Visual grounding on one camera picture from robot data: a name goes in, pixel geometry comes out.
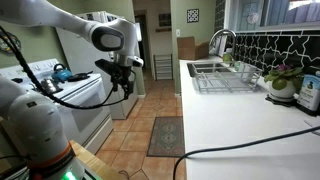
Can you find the green sponge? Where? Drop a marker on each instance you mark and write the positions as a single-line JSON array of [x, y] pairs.
[[227, 58]]

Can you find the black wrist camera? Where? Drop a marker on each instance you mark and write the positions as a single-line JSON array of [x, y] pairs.
[[105, 65]]

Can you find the metal shoe rack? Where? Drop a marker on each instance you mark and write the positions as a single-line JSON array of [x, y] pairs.
[[163, 66]]

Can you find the chrome kitchen faucet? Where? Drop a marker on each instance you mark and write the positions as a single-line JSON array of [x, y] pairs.
[[222, 31]]

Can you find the white refrigerator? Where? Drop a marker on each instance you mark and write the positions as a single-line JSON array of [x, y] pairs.
[[80, 56]]

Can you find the patterned floor rug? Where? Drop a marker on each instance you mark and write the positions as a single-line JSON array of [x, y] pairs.
[[166, 136]]

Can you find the white kitchen stove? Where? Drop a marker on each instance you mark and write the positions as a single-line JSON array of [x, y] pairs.
[[86, 116]]

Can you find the green soap bottle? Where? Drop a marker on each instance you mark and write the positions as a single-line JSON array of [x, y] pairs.
[[237, 65]]

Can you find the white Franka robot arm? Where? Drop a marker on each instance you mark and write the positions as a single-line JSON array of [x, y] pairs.
[[33, 133]]

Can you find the white light switch plate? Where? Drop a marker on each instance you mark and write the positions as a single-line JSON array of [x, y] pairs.
[[178, 32]]

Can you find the kitchen window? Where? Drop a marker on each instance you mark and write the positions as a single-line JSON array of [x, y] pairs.
[[276, 13]]

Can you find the black white patterned wall art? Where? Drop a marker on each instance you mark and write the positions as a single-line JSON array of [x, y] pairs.
[[193, 15]]

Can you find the dark hallway picture frame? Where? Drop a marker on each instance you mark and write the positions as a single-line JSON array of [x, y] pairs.
[[164, 19]]

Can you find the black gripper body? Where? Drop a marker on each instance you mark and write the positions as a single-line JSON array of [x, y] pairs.
[[122, 76]]

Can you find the small silver pot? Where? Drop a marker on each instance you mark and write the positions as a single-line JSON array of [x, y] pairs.
[[50, 86]]

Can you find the black trivet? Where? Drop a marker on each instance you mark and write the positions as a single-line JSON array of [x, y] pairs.
[[275, 100]]

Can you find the bottle with blue white label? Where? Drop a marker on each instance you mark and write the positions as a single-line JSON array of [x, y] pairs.
[[309, 93]]

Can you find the brown cardboard box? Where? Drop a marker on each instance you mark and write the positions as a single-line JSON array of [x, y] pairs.
[[190, 48]]

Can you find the dark wall clock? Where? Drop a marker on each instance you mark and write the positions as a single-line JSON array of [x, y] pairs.
[[7, 45]]

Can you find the potted plant in white pot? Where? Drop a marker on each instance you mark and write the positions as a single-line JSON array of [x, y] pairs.
[[281, 85]]

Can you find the steel kitchen sink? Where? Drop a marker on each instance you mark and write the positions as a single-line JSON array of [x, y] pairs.
[[206, 68]]

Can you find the blue kettle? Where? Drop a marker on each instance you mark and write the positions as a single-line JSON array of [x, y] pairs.
[[61, 74]]

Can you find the black frying pan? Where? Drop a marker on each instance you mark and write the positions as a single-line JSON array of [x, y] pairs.
[[78, 77]]

